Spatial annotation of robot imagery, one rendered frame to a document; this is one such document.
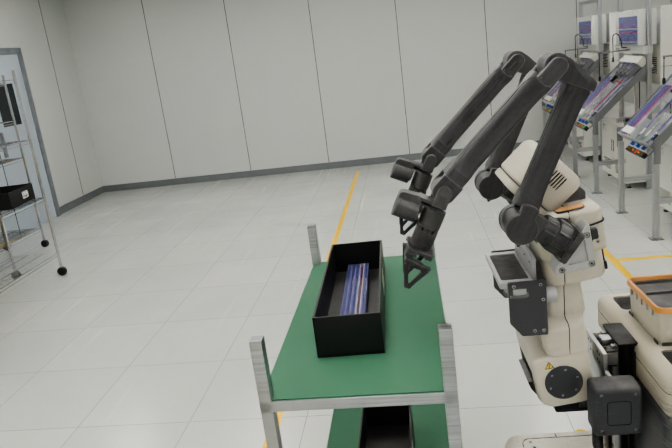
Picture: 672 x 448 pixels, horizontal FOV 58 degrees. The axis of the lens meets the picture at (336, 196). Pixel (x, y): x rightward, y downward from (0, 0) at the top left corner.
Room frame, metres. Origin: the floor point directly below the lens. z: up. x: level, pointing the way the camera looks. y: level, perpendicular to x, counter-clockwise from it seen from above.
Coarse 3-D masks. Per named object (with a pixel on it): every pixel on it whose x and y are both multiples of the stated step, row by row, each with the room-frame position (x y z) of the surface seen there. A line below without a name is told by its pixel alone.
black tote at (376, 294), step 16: (336, 256) 1.96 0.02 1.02; (352, 256) 1.95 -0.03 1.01; (368, 256) 1.94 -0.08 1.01; (336, 272) 1.94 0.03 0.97; (384, 272) 1.87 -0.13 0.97; (320, 288) 1.58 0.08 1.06; (336, 288) 1.81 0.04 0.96; (384, 288) 1.74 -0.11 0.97; (320, 304) 1.52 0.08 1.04; (336, 304) 1.69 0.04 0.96; (368, 304) 1.66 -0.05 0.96; (384, 304) 1.63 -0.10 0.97; (320, 320) 1.39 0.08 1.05; (336, 320) 1.39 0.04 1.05; (352, 320) 1.38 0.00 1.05; (368, 320) 1.38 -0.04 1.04; (384, 320) 1.53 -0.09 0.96; (320, 336) 1.39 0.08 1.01; (336, 336) 1.39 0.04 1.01; (352, 336) 1.39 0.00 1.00; (368, 336) 1.38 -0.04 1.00; (384, 336) 1.44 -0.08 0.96; (320, 352) 1.39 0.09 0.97; (336, 352) 1.39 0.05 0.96; (352, 352) 1.39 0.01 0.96; (368, 352) 1.38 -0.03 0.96; (384, 352) 1.38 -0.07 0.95
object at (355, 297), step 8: (352, 264) 1.92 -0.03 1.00; (360, 264) 1.91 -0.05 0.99; (368, 264) 1.90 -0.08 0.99; (352, 272) 1.85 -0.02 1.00; (360, 272) 1.84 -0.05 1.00; (368, 272) 1.85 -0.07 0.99; (352, 280) 1.78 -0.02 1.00; (360, 280) 1.77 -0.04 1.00; (368, 280) 1.81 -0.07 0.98; (344, 288) 1.72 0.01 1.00; (352, 288) 1.71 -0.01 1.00; (360, 288) 1.71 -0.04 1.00; (368, 288) 1.77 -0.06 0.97; (344, 296) 1.66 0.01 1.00; (352, 296) 1.65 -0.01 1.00; (360, 296) 1.65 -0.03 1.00; (344, 304) 1.60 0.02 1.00; (352, 304) 1.60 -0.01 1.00; (360, 304) 1.59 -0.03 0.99; (344, 312) 1.55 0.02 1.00; (352, 312) 1.54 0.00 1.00; (360, 312) 1.54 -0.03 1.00
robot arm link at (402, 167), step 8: (400, 160) 1.85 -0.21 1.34; (408, 160) 1.86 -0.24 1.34; (432, 160) 1.81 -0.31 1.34; (392, 168) 1.89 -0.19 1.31; (400, 168) 1.84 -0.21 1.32; (408, 168) 1.84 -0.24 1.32; (424, 168) 1.82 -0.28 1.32; (432, 168) 1.81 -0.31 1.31; (392, 176) 1.85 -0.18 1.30; (400, 176) 1.84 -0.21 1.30; (408, 176) 1.84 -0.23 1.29
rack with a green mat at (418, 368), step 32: (320, 256) 2.12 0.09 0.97; (416, 256) 2.04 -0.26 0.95; (416, 288) 1.76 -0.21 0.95; (416, 320) 1.54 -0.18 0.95; (256, 352) 1.23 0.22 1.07; (288, 352) 1.45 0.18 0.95; (416, 352) 1.36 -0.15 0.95; (448, 352) 1.17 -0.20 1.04; (256, 384) 1.23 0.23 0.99; (288, 384) 1.29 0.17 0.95; (320, 384) 1.27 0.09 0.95; (352, 384) 1.25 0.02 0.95; (384, 384) 1.23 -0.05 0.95; (416, 384) 1.22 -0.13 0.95; (448, 384) 1.17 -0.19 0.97; (352, 416) 2.03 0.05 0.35; (416, 416) 1.97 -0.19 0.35; (448, 416) 1.17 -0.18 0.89
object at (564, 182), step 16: (528, 144) 1.63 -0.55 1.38; (512, 160) 1.64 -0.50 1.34; (528, 160) 1.53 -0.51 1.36; (560, 160) 1.53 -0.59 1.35; (512, 176) 1.54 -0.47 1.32; (560, 176) 1.50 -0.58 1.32; (576, 176) 1.51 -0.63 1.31; (512, 192) 1.52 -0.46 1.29; (560, 192) 1.50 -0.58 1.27; (544, 208) 1.52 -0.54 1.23
